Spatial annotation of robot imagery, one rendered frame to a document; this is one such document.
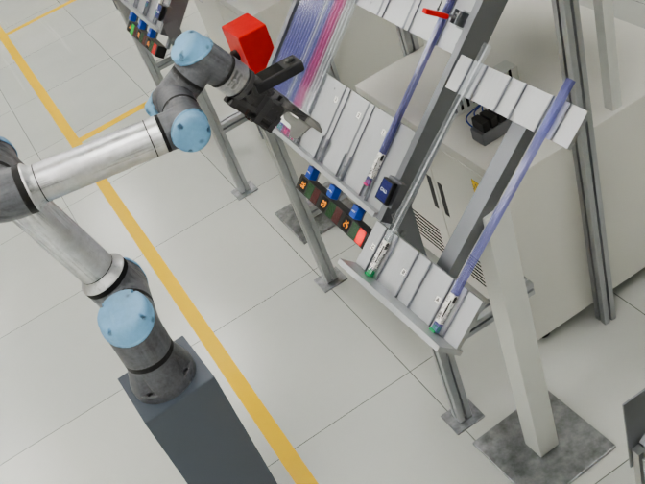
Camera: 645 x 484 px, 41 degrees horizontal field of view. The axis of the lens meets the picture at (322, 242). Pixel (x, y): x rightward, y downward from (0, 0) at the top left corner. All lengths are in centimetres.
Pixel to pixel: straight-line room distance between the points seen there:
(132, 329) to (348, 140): 66
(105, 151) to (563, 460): 133
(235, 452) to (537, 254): 89
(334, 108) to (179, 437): 85
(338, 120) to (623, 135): 70
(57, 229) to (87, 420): 113
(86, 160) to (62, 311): 172
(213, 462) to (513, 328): 77
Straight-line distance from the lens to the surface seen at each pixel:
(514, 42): 256
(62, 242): 188
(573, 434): 231
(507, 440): 232
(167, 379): 194
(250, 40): 272
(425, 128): 184
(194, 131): 163
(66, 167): 166
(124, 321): 185
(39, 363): 319
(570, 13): 193
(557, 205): 221
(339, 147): 207
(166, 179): 371
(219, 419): 204
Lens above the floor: 190
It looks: 39 degrees down
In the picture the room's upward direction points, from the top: 22 degrees counter-clockwise
